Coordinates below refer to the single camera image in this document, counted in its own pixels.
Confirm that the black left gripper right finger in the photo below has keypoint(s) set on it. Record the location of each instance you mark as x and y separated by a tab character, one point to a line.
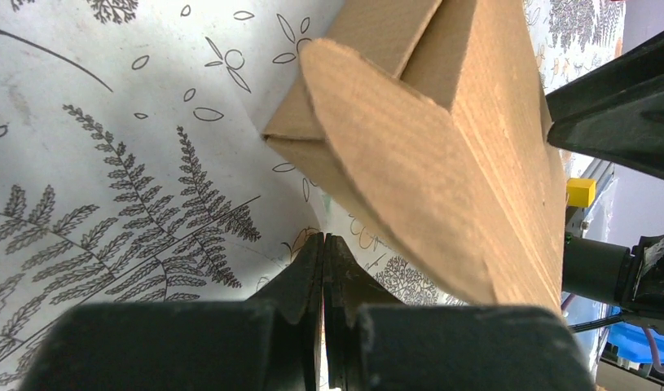
375	342

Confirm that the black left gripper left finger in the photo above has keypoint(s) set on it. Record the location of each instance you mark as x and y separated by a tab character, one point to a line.
268	342

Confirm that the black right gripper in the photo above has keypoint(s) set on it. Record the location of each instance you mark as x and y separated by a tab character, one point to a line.
616	113

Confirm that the cardboard box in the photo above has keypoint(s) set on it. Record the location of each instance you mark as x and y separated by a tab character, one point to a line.
427	121

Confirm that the small yellow cube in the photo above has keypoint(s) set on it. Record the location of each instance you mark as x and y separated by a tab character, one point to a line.
580	192

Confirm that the floral patterned tablecloth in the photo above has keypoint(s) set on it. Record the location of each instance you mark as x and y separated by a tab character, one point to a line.
131	166

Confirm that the aluminium frame rail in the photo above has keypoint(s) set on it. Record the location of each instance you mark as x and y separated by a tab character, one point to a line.
593	222

